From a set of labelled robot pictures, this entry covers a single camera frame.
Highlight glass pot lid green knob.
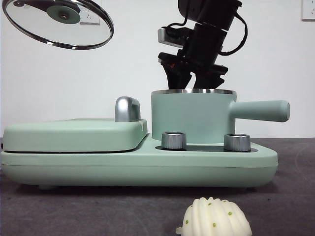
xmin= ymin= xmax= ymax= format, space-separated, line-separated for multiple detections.
xmin=2 ymin=0 xmax=115 ymax=51

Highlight ridged white bun green dots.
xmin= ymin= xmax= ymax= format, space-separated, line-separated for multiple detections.
xmin=175 ymin=197 xmax=252 ymax=236

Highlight silver control knob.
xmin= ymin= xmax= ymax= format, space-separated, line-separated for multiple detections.
xmin=223 ymin=133 xmax=251 ymax=151
xmin=161 ymin=132 xmax=187 ymax=150

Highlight mint green breakfast machine base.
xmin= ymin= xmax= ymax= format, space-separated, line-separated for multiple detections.
xmin=0 ymin=132 xmax=279 ymax=191

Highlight mint green griddle lid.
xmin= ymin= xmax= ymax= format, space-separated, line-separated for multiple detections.
xmin=2 ymin=118 xmax=149 ymax=152

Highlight mint green handled pot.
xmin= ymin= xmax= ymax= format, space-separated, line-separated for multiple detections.
xmin=150 ymin=88 xmax=290 ymax=146

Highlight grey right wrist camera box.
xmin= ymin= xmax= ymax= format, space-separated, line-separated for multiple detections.
xmin=157 ymin=28 xmax=184 ymax=48

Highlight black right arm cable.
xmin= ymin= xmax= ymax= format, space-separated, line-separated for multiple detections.
xmin=220 ymin=12 xmax=249 ymax=57

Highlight silver griddle lid handle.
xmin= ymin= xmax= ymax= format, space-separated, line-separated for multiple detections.
xmin=114 ymin=96 xmax=141 ymax=123

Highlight white wall socket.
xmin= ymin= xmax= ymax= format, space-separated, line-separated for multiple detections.
xmin=301 ymin=0 xmax=315 ymax=21
xmin=79 ymin=0 xmax=103 ymax=25

